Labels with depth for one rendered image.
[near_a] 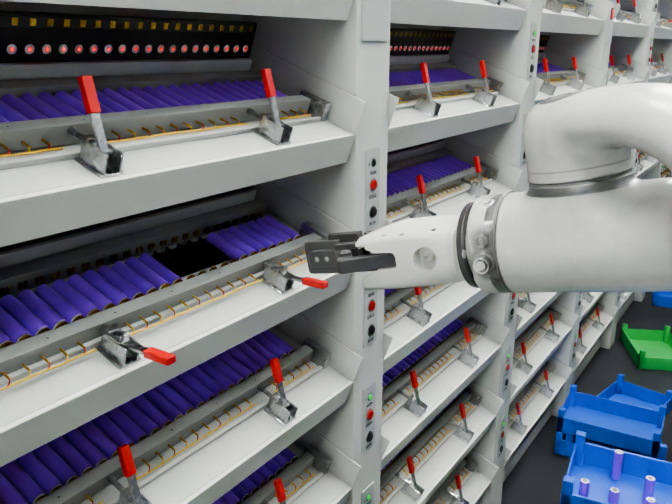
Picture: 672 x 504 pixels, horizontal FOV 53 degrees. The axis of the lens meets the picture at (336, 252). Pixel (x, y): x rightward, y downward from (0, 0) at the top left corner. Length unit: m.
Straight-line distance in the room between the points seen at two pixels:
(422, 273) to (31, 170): 0.36
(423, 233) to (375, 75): 0.50
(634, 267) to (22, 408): 0.53
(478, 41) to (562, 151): 1.16
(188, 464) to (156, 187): 0.37
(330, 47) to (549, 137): 0.55
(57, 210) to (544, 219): 0.42
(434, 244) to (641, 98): 0.19
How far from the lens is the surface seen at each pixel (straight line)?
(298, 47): 1.05
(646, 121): 0.48
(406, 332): 1.30
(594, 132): 0.50
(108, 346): 0.75
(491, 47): 1.66
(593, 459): 1.63
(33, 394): 0.71
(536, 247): 0.54
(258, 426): 0.99
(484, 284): 0.58
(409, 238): 0.58
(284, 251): 0.97
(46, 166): 0.69
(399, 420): 1.39
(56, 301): 0.80
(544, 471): 2.33
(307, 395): 1.07
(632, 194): 0.53
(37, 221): 0.65
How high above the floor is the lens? 1.27
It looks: 17 degrees down
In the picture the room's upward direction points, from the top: straight up
